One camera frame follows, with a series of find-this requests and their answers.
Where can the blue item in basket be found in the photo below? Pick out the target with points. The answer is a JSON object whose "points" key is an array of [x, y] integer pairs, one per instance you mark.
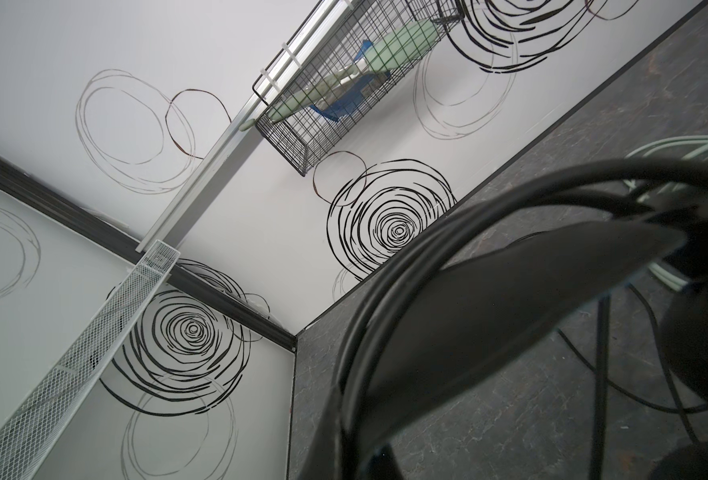
{"points": [[344, 92]]}

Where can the mint green headphones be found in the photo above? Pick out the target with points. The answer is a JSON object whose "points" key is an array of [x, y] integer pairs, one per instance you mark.
{"points": [[688, 147]]}

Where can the black wire basket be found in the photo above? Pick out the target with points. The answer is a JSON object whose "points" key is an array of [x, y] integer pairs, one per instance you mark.
{"points": [[338, 65]]}

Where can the black gaming headphones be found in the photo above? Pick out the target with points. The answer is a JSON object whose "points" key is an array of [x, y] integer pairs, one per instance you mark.
{"points": [[477, 290]]}

